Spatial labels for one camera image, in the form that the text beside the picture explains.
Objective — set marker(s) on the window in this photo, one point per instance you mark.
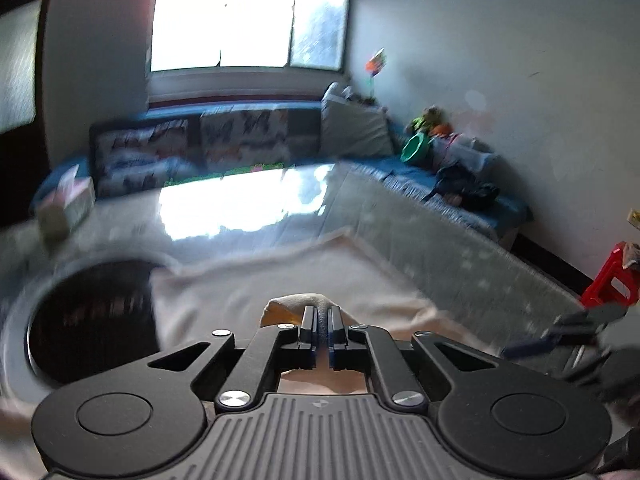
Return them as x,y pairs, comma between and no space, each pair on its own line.
225,20

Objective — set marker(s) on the orange toy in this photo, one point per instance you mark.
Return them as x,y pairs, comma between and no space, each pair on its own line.
440,130

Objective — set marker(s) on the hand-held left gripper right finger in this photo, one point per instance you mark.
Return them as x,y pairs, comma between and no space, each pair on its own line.
334,335

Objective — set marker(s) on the red plastic stool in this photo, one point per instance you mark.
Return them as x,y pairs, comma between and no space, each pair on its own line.
610,282

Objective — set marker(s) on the clear plastic bag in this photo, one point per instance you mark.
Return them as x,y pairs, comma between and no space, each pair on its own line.
465,152

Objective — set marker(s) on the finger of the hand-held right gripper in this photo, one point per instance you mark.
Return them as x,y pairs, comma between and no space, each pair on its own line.
590,317
527,347

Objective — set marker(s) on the dark wooden door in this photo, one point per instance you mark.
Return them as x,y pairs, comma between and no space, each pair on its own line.
20,60

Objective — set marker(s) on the cream sweater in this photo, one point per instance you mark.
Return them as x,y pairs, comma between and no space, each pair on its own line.
225,290

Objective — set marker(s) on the blue sofa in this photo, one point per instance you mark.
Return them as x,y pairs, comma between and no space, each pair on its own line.
305,125

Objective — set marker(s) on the butterfly print cushion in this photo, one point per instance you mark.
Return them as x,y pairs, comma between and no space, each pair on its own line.
142,157
245,137

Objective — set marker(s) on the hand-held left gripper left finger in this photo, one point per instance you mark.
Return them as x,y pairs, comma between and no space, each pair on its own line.
310,335

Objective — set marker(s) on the black white patterned pillow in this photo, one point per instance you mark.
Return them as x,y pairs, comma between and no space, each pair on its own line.
346,92

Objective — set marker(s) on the dark cloth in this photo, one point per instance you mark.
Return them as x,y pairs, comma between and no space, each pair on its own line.
465,187

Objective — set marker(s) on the plush toy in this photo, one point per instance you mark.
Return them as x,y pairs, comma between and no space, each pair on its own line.
425,119

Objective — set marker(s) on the tissue box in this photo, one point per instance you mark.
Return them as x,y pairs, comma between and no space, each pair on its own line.
65,202

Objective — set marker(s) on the green bowl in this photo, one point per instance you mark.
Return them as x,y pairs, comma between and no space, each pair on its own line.
416,147

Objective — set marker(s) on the black round induction cooktop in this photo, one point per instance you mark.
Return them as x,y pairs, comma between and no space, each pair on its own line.
90,320

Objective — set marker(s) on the colourful pinwheel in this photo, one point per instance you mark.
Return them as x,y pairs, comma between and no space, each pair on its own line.
376,62

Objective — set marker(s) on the grey pillow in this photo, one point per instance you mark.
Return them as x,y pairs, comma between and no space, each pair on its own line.
355,127

